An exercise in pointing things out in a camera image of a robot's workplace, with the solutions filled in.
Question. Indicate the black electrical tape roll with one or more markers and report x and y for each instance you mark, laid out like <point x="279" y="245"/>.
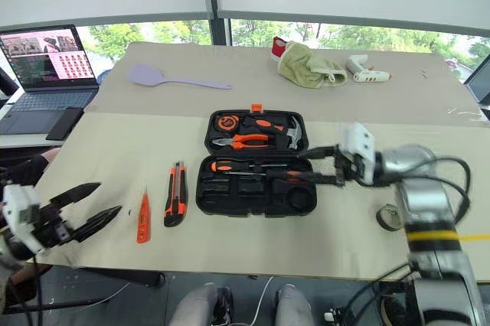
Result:
<point x="386" y="219"/>

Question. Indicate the dark monitor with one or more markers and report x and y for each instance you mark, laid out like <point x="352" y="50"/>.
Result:
<point x="480" y="87"/>

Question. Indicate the dark window frame post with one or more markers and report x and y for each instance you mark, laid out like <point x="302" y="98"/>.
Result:
<point x="218" y="0"/>

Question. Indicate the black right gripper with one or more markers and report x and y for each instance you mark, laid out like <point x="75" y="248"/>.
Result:
<point x="346" y="169"/>

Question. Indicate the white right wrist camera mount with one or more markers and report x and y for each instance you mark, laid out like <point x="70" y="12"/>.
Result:
<point x="361" y="142"/>

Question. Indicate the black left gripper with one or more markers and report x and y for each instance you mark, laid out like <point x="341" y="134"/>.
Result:
<point x="51" y="228"/>

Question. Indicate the black orange tape measure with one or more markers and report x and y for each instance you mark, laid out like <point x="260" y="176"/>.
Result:
<point x="227" y="122"/>

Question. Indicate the black table bracket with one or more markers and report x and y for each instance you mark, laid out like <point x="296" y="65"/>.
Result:
<point x="134" y="277"/>

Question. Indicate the black plastic tool case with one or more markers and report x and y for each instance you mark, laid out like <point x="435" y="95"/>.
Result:
<point x="254" y="196"/>

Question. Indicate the black smartphone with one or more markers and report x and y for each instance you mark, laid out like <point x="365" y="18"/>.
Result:
<point x="65" y="124"/>

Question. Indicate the green towel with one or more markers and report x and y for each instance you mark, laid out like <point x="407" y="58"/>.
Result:
<point x="306" y="67"/>

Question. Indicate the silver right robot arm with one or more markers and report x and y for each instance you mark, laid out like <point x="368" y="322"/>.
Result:
<point x="430" y="203"/>

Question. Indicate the grey rounded robot leg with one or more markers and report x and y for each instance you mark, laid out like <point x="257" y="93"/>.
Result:
<point x="197" y="305"/>
<point x="293" y="307"/>

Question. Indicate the purple plastic spatula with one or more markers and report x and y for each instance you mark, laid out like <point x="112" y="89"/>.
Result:
<point x="147" y="74"/>

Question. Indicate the yellow tape strip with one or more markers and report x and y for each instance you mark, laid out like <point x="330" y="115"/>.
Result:
<point x="474" y="237"/>

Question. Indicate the white glue gun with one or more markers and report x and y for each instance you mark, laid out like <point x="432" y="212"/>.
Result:
<point x="363" y="71"/>

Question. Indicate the small black white device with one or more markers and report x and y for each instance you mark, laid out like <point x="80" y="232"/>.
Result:
<point x="333" y="316"/>

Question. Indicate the seated person in dark clothes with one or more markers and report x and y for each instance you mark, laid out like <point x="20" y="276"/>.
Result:
<point x="28" y="169"/>

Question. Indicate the blue round object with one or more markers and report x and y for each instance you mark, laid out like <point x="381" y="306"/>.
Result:
<point x="103" y="77"/>

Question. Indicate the orange black utility knife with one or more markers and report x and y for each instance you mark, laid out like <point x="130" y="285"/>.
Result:
<point x="176" y="197"/>

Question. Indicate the grey open laptop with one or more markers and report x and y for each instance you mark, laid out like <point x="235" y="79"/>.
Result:
<point x="42" y="73"/>

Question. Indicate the orange voltage tester pen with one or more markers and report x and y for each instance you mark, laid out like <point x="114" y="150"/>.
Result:
<point x="144" y="219"/>

